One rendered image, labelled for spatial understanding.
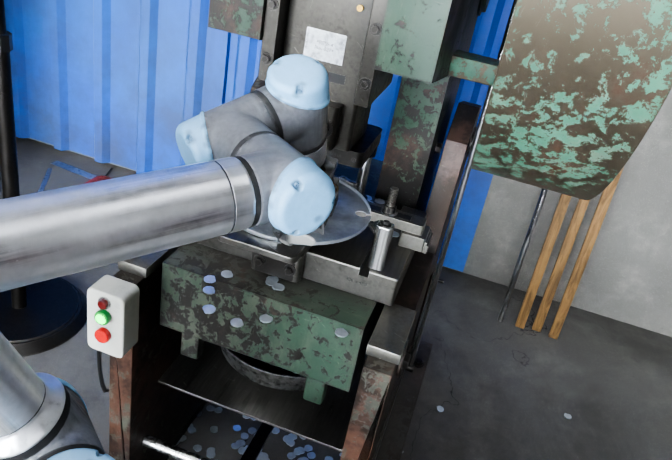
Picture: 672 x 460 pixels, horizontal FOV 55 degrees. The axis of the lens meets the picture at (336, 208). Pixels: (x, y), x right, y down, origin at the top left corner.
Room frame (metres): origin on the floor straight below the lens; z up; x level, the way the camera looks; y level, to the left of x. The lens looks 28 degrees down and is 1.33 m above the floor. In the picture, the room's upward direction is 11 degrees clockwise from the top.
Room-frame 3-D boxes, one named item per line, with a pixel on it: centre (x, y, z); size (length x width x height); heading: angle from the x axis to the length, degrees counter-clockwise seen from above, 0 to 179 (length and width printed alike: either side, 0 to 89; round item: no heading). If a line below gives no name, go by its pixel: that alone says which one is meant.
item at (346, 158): (1.17, 0.05, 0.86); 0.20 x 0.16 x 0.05; 78
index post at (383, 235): (1.00, -0.09, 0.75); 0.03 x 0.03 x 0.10; 78
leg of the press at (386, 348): (1.24, -0.24, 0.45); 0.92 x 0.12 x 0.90; 168
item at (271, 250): (0.99, 0.09, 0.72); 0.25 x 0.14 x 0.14; 168
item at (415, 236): (1.13, -0.11, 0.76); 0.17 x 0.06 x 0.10; 78
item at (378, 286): (1.16, 0.05, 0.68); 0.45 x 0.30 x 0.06; 78
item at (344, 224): (1.04, 0.08, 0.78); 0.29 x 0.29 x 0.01
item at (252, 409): (1.17, 0.05, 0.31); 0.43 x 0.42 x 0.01; 78
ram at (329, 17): (1.12, 0.06, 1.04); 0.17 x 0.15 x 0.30; 168
